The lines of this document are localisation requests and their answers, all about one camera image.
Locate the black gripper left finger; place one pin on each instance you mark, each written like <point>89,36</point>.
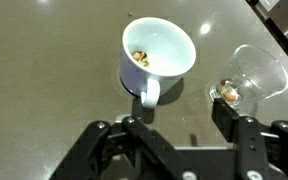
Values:
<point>150,146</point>

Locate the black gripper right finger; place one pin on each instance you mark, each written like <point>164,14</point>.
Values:
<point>250,146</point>

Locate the white ceramic cup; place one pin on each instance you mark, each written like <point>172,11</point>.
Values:
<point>130,73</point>

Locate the brown mixed nuts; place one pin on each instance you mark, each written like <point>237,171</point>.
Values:
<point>141,58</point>
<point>229,91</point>

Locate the clear glass tumbler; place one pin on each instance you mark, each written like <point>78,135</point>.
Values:
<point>260,70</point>

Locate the small nut crumb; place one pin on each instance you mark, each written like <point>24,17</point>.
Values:
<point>130,14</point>

